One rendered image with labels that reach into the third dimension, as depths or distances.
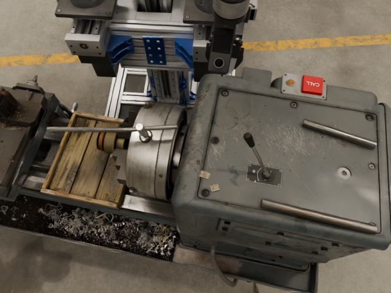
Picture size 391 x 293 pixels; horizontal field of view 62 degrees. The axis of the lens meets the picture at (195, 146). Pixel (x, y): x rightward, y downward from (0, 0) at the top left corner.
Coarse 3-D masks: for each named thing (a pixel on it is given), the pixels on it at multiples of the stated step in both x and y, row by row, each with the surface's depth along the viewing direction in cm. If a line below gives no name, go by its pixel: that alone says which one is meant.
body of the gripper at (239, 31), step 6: (216, 18) 67; (222, 18) 66; (240, 18) 66; (228, 24) 67; (234, 24) 67; (240, 24) 74; (240, 30) 73; (234, 36) 72; (240, 36) 73; (210, 42) 76; (234, 42) 72; (240, 42) 73; (210, 48) 75; (234, 48) 74; (234, 54) 76
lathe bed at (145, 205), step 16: (48, 144) 141; (48, 160) 133; (32, 176) 128; (32, 192) 140; (128, 192) 127; (96, 208) 139; (112, 208) 135; (128, 208) 122; (144, 208) 122; (160, 208) 122; (176, 224) 135
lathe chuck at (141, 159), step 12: (144, 108) 99; (156, 108) 100; (168, 108) 100; (144, 120) 95; (156, 120) 96; (132, 132) 94; (156, 132) 94; (132, 144) 93; (144, 144) 93; (156, 144) 93; (132, 156) 94; (144, 156) 93; (156, 156) 93; (132, 168) 94; (144, 168) 94; (132, 180) 97; (144, 180) 96; (132, 192) 104; (144, 192) 101
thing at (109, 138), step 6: (102, 132) 107; (108, 132) 107; (114, 132) 107; (102, 138) 107; (108, 138) 106; (114, 138) 105; (120, 138) 107; (102, 144) 107; (108, 144) 106; (114, 144) 106; (120, 144) 107; (126, 144) 112; (102, 150) 109; (108, 150) 107
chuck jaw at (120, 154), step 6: (114, 150) 106; (120, 150) 106; (126, 150) 106; (114, 156) 106; (120, 156) 105; (126, 156) 105; (120, 162) 104; (120, 168) 103; (120, 174) 102; (120, 180) 102
